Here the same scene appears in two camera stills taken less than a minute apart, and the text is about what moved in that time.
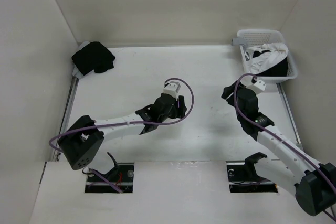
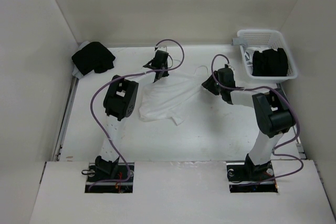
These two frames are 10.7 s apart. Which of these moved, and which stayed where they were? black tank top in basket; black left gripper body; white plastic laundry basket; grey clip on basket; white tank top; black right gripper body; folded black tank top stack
Moved: black left gripper body; black right gripper body; white tank top
Stayed: white plastic laundry basket; folded black tank top stack; grey clip on basket; black tank top in basket
